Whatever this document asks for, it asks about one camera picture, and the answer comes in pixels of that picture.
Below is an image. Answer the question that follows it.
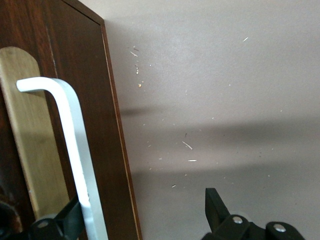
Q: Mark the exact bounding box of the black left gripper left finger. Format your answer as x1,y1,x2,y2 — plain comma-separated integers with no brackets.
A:
28,196,88,240

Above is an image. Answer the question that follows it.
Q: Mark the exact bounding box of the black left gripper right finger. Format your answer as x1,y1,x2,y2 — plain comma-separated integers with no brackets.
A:
201,187,306,240

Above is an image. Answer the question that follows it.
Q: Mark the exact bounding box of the dark wooden cabinet door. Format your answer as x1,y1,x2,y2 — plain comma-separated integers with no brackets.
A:
0,0,144,240

